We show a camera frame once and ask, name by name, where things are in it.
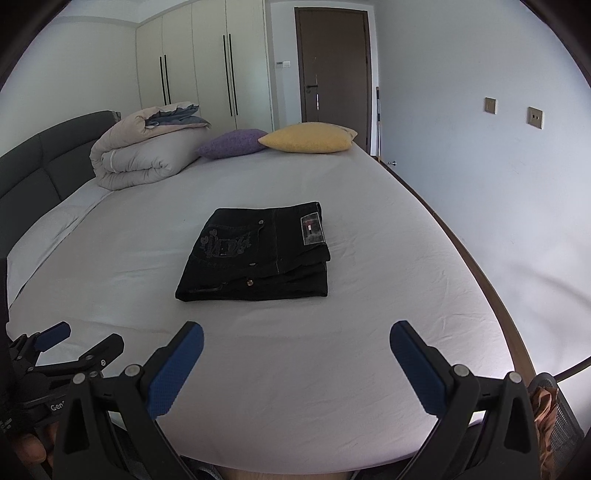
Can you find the dark brown door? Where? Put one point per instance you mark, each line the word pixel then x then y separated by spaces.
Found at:
pixel 334 64

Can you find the square wall switch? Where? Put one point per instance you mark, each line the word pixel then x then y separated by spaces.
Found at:
pixel 490 105
pixel 535 118

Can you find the mesh waste basket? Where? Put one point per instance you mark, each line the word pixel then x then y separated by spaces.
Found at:
pixel 569 424

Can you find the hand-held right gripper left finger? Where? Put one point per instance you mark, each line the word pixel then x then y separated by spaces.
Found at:
pixel 178 369

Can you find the black denim pants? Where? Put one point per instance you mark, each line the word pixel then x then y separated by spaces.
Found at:
pixel 258 254

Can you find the purple pillow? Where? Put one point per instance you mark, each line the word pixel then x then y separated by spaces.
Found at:
pixel 231 142

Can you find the person's left hand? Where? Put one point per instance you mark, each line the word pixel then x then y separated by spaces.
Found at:
pixel 28 454

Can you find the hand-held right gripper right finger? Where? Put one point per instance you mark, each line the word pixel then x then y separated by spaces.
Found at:
pixel 418 369

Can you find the dark grey padded headboard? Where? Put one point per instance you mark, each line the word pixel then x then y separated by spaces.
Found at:
pixel 32 166

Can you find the brown cloth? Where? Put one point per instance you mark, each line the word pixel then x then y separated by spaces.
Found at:
pixel 545 429

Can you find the cream wardrobe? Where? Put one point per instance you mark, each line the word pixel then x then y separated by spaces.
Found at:
pixel 203 60

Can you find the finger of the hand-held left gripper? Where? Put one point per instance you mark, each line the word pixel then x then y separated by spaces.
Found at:
pixel 53 334
pixel 101 350

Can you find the small white wall panel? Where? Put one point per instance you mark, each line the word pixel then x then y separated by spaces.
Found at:
pixel 283 63

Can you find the folded beige duvet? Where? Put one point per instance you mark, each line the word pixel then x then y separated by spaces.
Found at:
pixel 138 152

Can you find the yellow pillow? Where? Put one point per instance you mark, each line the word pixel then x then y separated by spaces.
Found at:
pixel 307 137

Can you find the bed with white sheet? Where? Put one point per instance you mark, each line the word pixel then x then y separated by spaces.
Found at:
pixel 277 369

